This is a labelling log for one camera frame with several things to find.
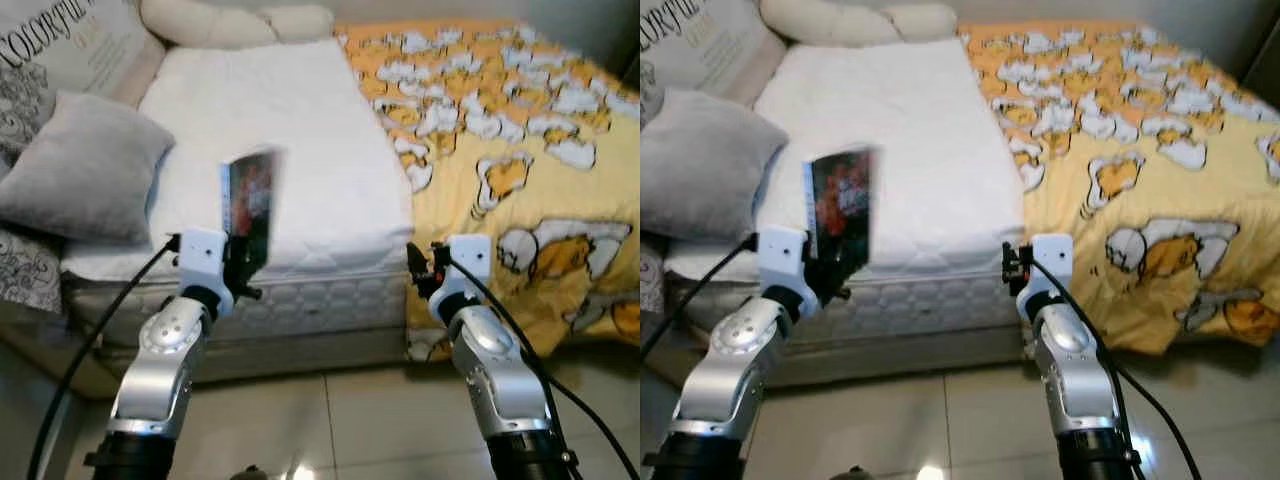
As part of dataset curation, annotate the dark red cover book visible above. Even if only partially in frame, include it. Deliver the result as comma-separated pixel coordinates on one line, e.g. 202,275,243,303
220,148,286,271
802,147,881,271

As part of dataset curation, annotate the yellow cartoon print blanket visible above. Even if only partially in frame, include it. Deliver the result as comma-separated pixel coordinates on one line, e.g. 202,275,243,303
335,18,641,363
958,20,1280,356

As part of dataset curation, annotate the grey pillow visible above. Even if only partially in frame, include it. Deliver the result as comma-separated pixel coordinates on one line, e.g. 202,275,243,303
0,90,176,246
640,88,791,243

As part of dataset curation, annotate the grey bed base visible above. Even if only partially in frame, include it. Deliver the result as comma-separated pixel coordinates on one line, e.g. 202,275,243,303
665,305,1031,386
60,300,411,386

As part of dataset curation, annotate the white quilted mattress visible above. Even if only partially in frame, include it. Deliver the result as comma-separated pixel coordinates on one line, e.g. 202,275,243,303
665,38,1031,336
60,38,416,336

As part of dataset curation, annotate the large cream headboard cushion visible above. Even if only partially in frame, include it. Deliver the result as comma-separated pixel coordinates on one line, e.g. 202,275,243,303
140,0,276,51
758,0,896,49

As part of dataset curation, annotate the small cream headboard cushion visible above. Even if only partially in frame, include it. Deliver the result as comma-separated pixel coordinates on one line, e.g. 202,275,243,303
262,5,336,43
885,3,959,43

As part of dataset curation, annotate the grey printed large cushion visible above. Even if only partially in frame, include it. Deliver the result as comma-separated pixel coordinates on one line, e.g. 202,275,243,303
0,0,168,314
640,0,786,301

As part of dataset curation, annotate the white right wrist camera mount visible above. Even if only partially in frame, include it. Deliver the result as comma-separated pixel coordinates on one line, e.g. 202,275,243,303
432,235,493,321
1020,233,1074,319

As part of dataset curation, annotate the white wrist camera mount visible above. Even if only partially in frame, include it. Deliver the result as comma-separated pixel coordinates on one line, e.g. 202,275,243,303
758,226,816,301
1020,233,1074,319
432,235,493,321
175,228,233,301

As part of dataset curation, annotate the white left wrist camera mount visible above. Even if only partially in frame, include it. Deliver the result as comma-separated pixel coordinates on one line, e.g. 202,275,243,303
175,228,233,301
758,226,816,301

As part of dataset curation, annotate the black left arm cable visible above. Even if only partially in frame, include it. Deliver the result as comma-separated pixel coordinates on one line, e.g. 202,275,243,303
25,235,183,480
640,236,761,359

